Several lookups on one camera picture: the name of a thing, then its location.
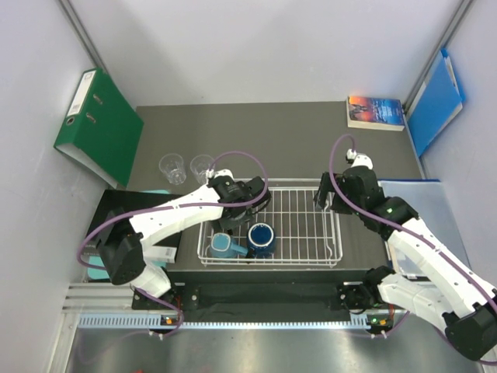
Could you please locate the paperback book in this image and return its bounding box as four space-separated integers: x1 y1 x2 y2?
346 96 405 131

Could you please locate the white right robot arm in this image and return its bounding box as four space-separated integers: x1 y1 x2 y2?
314 166 496 361

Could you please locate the light blue mug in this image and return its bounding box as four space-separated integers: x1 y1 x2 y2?
209 232 249 259

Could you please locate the blue folder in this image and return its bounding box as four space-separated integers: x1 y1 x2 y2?
407 48 466 157

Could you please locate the clear faceted glass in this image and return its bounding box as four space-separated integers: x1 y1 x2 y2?
158 153 186 185
189 155 214 185

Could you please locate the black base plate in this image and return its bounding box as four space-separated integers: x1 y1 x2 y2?
130 267 393 323

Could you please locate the dark blue mug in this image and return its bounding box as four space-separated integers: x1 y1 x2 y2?
246 222 276 259

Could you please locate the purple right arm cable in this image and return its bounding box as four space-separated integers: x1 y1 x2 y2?
328 134 497 366

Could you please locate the black book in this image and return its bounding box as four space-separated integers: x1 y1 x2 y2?
87 190 182 266

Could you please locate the white wire dish rack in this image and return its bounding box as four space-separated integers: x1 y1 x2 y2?
197 178 343 270

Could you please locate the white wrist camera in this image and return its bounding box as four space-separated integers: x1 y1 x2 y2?
346 149 374 169
206 169 233 180

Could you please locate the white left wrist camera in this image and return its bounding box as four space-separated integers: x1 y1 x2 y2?
206 169 233 180

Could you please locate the white cable duct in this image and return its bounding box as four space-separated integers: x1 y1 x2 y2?
78 313 370 330

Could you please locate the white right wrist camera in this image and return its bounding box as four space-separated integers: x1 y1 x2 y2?
346 149 374 169

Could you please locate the green ring binder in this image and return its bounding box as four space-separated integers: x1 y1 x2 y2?
54 68 144 188

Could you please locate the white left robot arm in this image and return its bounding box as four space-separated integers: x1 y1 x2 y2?
96 169 270 309

